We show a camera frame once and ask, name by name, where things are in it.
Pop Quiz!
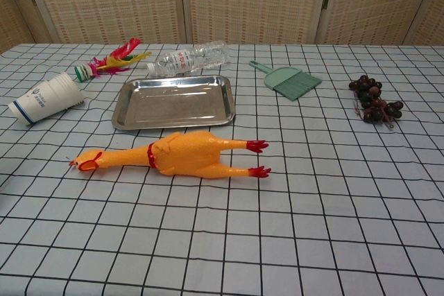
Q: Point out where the yellow rubber chicken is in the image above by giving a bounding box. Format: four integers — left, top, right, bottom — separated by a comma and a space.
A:
68, 129, 272, 180

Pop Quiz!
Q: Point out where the metal tray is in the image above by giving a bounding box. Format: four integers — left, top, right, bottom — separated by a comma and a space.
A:
111, 74, 237, 131

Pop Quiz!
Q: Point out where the clear plastic water bottle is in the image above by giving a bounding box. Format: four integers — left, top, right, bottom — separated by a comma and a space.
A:
145, 40, 231, 78

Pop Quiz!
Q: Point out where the green hand brush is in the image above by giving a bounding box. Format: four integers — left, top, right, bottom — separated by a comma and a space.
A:
248, 60, 323, 102

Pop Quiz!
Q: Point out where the grey checkered tablecloth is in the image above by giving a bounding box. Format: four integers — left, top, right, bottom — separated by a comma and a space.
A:
0, 43, 444, 296

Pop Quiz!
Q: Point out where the woven folding screen panel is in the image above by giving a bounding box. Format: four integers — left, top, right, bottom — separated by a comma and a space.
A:
178, 0, 336, 46
404, 0, 444, 46
22, 0, 188, 46
314, 0, 440, 46
0, 0, 39, 55

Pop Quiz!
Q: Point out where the colourful feather shuttlecock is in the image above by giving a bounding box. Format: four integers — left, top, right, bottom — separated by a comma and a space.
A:
74, 37, 153, 84

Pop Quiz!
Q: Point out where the dark purple grape bunch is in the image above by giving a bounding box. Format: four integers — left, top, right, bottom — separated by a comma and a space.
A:
348, 74, 405, 130

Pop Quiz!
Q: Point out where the stack of white paper cups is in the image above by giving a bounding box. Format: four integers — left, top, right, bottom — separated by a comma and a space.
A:
8, 71, 85, 126

